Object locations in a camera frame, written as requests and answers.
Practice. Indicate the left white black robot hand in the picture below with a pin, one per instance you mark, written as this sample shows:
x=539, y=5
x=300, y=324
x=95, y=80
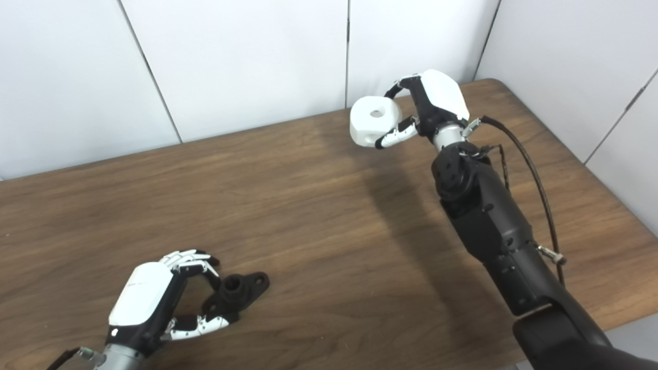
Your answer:
x=144, y=298

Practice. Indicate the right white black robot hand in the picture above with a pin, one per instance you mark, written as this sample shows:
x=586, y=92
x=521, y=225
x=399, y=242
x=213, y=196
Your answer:
x=442, y=95

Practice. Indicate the round white piece with hole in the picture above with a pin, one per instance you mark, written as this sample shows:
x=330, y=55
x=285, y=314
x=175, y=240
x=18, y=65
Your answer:
x=367, y=128

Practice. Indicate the black flanged holder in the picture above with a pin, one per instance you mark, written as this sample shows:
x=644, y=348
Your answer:
x=239, y=292

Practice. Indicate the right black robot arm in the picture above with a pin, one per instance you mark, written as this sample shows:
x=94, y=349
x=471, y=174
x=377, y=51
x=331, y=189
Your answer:
x=488, y=216

